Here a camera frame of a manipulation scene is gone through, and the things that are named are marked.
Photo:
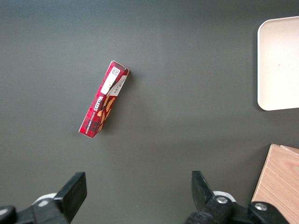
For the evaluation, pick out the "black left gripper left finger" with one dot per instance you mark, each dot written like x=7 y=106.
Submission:
x=70 y=196

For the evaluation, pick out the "cream plastic tray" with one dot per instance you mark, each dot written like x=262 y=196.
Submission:
x=280 y=63

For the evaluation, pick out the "red tartan biscuit box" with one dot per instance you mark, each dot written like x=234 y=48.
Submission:
x=102 y=102

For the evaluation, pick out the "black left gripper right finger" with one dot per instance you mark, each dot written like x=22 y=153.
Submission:
x=203 y=198

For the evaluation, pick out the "wooden two-drawer cabinet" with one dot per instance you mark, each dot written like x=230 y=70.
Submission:
x=280 y=182

